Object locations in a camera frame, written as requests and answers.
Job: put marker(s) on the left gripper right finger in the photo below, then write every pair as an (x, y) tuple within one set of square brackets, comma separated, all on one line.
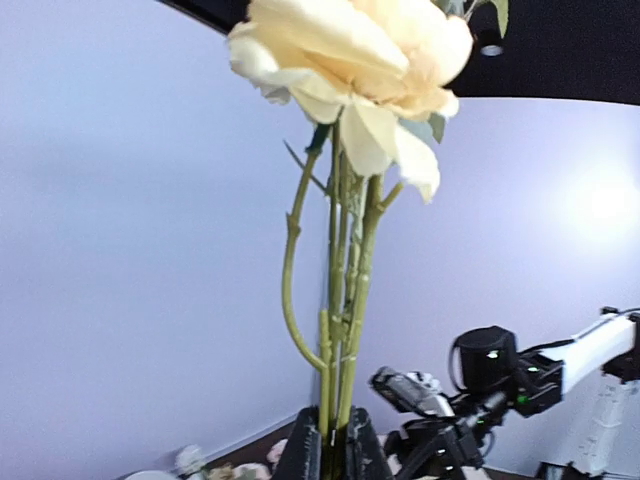
[(364, 456)]

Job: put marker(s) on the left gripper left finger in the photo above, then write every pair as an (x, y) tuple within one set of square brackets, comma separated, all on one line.
[(301, 457)]

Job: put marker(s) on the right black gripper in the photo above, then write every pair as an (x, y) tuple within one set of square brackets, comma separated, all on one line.
[(433, 448)]

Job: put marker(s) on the cream fake rose stem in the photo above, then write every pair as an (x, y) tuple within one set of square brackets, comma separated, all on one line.
[(366, 74)]

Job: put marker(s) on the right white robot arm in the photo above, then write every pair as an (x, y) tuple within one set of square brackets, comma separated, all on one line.
[(496, 378)]

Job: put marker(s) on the bunch of fake flowers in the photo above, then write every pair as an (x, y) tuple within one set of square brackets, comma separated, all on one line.
[(257, 460)]

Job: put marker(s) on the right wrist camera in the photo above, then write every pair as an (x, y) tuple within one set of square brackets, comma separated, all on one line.
[(412, 392)]

